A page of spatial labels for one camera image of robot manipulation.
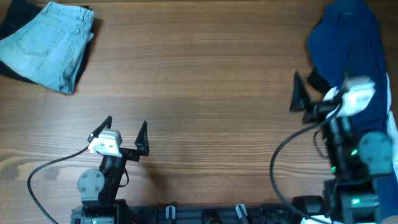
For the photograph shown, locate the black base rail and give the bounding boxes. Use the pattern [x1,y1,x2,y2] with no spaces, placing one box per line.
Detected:
[70,203,312,224]

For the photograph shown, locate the white garment at right edge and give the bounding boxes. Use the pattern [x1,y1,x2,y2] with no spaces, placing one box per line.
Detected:
[386,73,398,178]

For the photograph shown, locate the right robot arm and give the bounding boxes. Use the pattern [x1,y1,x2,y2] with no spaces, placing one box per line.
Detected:
[290,73,393,223]

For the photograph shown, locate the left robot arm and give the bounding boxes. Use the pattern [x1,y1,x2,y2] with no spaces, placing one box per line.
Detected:
[70,116,150,224]

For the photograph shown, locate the dark blue garment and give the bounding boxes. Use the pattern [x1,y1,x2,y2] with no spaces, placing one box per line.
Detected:
[308,1,397,221]

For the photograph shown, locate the light blue denim shorts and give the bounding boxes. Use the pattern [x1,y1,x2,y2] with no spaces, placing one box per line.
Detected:
[1,1,95,94]

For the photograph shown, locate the black folded garment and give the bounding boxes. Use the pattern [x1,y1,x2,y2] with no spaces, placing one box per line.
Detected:
[1,0,91,86]

